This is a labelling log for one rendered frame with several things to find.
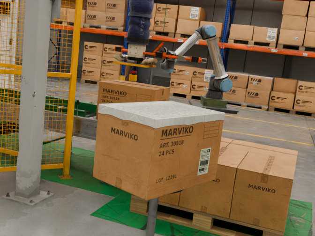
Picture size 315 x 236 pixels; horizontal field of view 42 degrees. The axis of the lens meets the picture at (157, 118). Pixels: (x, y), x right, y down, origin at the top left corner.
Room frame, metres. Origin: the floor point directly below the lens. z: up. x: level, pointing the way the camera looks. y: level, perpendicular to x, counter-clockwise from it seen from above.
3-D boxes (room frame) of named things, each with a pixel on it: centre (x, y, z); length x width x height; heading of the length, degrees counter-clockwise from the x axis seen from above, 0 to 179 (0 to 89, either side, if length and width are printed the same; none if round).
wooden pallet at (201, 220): (3.44, -0.59, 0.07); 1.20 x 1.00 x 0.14; 71
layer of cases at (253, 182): (3.44, -0.59, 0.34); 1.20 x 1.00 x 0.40; 71
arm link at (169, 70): (4.30, -0.06, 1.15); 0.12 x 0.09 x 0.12; 21
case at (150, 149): (2.22, -0.03, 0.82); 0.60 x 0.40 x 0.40; 140
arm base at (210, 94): (4.68, -0.61, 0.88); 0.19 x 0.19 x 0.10
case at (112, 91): (4.07, 0.25, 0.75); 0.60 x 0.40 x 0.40; 70
